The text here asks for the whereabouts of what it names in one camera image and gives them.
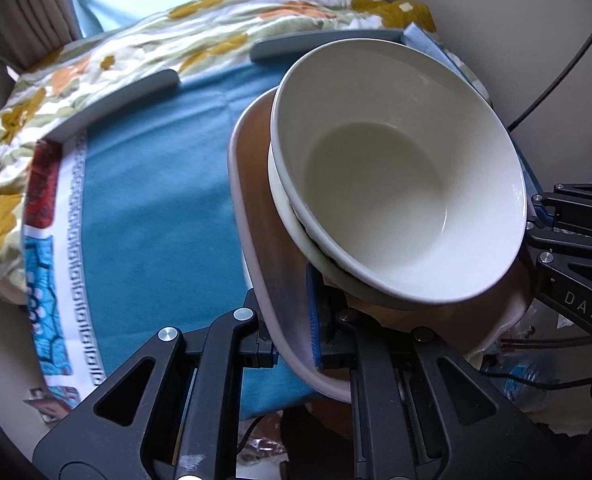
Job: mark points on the teal tablecloth with patterned border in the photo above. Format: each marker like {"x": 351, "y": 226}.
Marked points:
{"x": 151, "y": 200}

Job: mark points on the floral blanket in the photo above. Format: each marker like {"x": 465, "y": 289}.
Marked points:
{"x": 216, "y": 25}

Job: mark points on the grey table rim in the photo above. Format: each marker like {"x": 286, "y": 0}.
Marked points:
{"x": 116, "y": 97}

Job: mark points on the white bowl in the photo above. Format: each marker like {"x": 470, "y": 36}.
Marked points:
{"x": 375, "y": 185}

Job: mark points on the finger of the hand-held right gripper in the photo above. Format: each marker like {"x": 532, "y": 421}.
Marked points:
{"x": 580, "y": 210}
{"x": 575, "y": 246}

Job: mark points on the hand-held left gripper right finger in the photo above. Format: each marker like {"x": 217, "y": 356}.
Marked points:
{"x": 316, "y": 320}

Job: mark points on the cream bowl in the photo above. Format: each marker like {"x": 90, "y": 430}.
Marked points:
{"x": 288, "y": 210}

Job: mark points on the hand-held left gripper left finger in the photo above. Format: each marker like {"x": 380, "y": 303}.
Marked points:
{"x": 256, "y": 355}

